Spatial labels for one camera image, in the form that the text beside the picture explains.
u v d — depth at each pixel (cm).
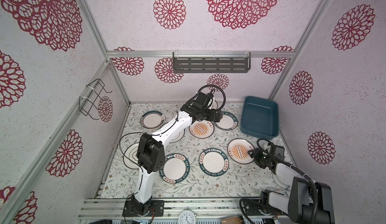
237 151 94
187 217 69
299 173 52
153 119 109
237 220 68
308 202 42
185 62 95
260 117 112
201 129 103
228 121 106
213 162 88
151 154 51
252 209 73
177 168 87
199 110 67
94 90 78
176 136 53
